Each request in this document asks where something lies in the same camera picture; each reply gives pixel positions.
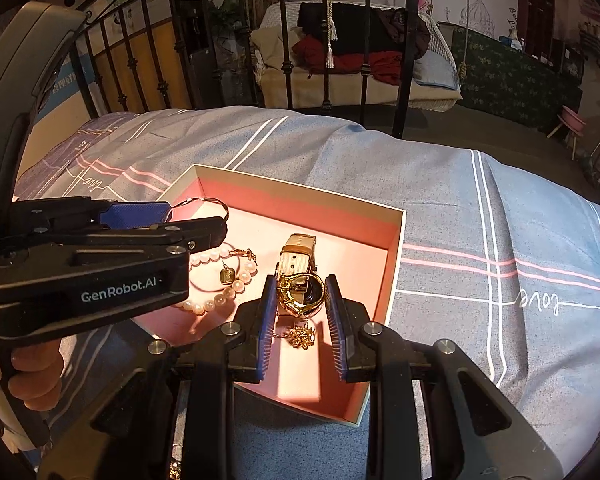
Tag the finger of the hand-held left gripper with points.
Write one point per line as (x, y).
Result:
(200, 230)
(135, 214)

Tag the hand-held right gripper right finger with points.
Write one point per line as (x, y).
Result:
(337, 330)

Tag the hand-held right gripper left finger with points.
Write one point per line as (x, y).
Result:
(267, 325)

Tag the gold heart earring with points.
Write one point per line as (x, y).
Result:
(227, 276)

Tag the white box pink inside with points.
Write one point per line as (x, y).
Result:
(300, 380)

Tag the person's left hand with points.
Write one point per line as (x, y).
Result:
(37, 367)

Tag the yellow wooden board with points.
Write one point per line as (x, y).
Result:
(150, 60)

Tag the blue grey plaid bed sheet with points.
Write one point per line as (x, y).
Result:
(480, 240)

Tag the red garment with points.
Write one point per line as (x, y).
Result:
(360, 65)

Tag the black garment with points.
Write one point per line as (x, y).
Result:
(340, 25)

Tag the grey blue pillow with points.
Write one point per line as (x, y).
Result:
(435, 70)

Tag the dark maroon jacket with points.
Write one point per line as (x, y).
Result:
(405, 30)

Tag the green floral cloth counter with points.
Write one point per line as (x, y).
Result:
(510, 85)

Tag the white wicker swing chair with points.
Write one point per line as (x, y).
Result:
(440, 35)

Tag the pink stool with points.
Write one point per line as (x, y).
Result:
(572, 119)

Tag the small black appliance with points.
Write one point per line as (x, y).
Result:
(565, 57)

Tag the red phone booth cabinet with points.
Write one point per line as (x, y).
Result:
(537, 5)

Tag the blue white wall poster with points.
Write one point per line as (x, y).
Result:
(62, 95)

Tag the black iron bed frame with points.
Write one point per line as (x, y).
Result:
(290, 60)

